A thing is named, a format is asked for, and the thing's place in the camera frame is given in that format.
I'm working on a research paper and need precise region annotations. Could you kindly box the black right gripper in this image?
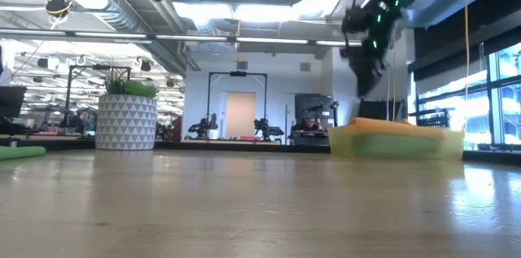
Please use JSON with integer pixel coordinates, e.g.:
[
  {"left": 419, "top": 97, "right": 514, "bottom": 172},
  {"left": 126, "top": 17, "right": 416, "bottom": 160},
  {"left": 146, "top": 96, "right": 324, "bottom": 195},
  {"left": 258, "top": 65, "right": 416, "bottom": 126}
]
[{"left": 349, "top": 0, "right": 402, "bottom": 98}]

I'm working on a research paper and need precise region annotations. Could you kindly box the orange microfiber towel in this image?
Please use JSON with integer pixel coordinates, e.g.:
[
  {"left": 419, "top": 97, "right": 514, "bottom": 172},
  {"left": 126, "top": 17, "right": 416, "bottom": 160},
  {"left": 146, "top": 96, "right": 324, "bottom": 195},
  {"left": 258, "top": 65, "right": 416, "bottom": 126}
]
[{"left": 345, "top": 117, "right": 449, "bottom": 142}]

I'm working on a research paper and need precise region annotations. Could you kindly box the green microfiber towel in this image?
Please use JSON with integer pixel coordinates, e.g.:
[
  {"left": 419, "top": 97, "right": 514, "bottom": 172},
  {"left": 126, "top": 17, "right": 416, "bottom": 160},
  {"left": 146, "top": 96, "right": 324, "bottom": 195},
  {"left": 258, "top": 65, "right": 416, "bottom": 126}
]
[{"left": 0, "top": 146, "right": 47, "bottom": 160}]

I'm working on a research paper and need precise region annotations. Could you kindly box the black monitor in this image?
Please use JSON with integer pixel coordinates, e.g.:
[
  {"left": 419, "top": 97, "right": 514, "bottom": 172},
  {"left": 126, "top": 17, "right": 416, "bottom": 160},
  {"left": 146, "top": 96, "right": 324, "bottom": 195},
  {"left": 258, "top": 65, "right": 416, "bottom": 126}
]
[
  {"left": 356, "top": 98, "right": 406, "bottom": 123},
  {"left": 0, "top": 85, "right": 28, "bottom": 120}
]

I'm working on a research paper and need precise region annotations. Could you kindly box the black cabinet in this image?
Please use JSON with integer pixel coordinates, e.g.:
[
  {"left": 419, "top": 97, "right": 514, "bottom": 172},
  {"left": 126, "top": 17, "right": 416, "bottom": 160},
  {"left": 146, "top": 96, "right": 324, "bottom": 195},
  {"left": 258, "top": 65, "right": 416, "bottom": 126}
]
[{"left": 293, "top": 93, "right": 335, "bottom": 147}]

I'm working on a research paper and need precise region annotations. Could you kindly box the yellow plastic tray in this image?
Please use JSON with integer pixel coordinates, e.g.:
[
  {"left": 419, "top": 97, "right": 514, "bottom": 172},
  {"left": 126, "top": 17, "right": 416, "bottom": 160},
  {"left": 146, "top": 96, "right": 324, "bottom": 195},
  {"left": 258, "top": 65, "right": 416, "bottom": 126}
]
[{"left": 327, "top": 124, "right": 466, "bottom": 160}]

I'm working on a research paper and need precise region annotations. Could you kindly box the person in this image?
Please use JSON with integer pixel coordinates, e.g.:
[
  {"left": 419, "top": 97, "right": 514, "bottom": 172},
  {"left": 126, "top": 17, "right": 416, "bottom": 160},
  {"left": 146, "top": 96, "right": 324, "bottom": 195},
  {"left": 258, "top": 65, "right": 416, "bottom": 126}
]
[{"left": 292, "top": 117, "right": 326, "bottom": 133}]

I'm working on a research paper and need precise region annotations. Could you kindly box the succulent in white patterned pot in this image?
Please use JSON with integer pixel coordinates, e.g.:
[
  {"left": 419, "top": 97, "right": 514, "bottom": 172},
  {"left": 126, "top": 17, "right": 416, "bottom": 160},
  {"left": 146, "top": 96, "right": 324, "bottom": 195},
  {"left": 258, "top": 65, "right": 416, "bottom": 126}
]
[{"left": 96, "top": 66, "right": 159, "bottom": 151}]

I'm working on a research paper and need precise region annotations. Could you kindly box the yellow hanging cable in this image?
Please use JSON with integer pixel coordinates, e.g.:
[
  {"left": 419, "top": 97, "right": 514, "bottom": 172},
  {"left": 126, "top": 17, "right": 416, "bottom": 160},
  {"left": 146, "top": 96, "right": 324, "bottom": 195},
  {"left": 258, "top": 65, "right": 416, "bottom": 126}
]
[{"left": 464, "top": 0, "right": 470, "bottom": 129}]

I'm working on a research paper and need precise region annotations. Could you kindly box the black gantry frame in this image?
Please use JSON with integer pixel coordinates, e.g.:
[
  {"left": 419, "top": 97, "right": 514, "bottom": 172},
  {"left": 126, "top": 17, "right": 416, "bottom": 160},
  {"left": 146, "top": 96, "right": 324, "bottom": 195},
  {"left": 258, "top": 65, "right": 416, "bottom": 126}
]
[{"left": 207, "top": 70, "right": 269, "bottom": 142}]

